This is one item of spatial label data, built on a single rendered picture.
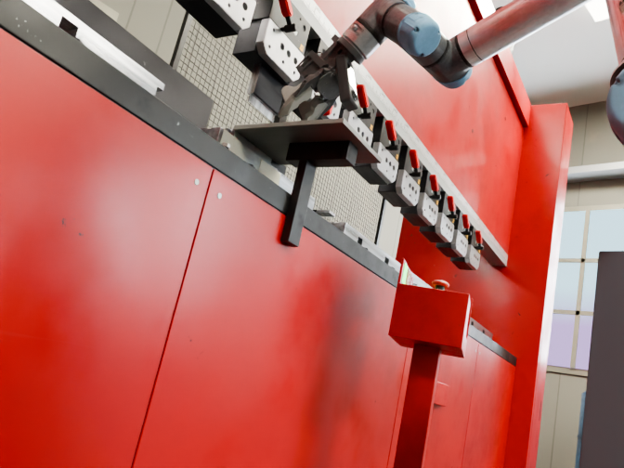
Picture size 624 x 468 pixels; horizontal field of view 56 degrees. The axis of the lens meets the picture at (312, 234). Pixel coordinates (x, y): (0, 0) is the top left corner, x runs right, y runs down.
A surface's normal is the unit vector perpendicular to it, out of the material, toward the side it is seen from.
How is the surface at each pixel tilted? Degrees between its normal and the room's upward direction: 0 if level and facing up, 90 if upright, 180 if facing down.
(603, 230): 90
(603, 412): 90
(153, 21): 90
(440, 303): 90
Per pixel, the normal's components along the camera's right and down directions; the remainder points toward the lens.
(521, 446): -0.49, -0.32
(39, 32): 0.85, 0.04
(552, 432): -0.67, -0.33
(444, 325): -0.27, -0.30
